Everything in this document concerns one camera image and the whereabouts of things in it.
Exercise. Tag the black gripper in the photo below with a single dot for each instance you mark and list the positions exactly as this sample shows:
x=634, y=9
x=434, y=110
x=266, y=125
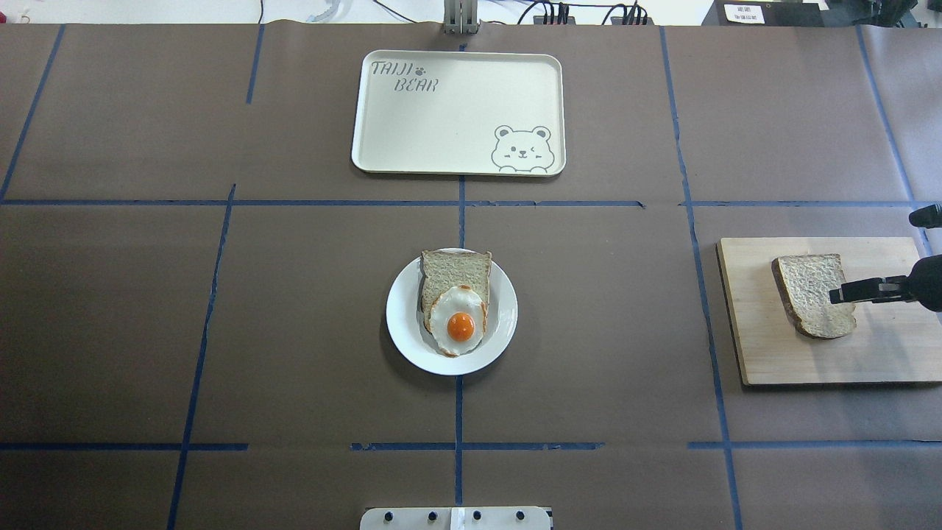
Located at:
x=928, y=284

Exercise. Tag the bread slice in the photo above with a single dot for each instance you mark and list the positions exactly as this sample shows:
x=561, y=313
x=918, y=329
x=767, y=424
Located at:
x=445, y=268
x=804, y=283

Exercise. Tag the white round plate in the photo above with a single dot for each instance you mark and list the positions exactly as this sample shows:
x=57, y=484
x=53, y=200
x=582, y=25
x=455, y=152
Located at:
x=405, y=324

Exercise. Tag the wooden cutting board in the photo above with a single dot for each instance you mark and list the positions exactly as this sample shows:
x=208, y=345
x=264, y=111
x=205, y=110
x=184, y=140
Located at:
x=892, y=342

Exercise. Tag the black box with label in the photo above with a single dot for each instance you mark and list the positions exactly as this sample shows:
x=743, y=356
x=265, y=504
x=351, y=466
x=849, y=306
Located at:
x=764, y=13

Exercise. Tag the fried egg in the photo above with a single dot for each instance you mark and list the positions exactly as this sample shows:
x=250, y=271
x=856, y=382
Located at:
x=457, y=321

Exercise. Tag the cream bear tray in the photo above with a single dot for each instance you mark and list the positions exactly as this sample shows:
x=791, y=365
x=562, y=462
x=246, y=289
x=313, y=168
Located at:
x=464, y=113

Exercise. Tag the aluminium frame post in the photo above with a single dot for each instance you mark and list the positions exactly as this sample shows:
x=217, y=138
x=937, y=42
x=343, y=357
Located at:
x=461, y=17

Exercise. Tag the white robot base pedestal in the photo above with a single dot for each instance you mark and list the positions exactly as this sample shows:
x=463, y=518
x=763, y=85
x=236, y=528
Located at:
x=458, y=517

